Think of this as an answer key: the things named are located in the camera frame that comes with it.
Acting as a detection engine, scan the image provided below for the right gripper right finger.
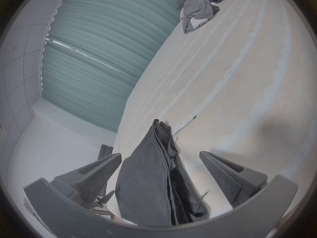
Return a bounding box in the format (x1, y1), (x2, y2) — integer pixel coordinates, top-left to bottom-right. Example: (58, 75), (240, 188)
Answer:
(199, 151), (268, 205)

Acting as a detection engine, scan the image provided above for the blue-green curtain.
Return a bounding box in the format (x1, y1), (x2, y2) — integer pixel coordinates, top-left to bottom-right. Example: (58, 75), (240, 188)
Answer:
(46, 0), (182, 80)
(41, 40), (138, 133)

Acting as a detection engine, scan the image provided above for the white garment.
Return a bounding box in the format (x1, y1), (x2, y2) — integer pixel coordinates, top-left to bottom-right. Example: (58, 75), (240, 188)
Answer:
(189, 18), (208, 29)

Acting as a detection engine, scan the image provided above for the black T-shirt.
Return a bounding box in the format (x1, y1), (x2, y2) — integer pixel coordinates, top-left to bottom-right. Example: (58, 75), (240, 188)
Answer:
(115, 115), (211, 227)

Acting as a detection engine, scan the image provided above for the grey garment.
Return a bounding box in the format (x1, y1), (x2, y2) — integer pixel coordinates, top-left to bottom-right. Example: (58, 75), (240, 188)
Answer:
(182, 0), (214, 34)

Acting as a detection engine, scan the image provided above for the black chest of drawers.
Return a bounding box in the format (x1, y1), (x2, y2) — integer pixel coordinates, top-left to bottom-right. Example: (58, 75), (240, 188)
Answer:
(99, 144), (114, 159)

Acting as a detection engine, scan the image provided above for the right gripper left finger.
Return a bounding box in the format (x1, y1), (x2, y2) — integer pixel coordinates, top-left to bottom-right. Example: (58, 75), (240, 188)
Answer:
(51, 153), (122, 209)

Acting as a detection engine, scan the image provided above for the bed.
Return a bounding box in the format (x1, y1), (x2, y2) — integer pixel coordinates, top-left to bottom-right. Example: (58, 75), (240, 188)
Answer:
(106, 0), (317, 222)

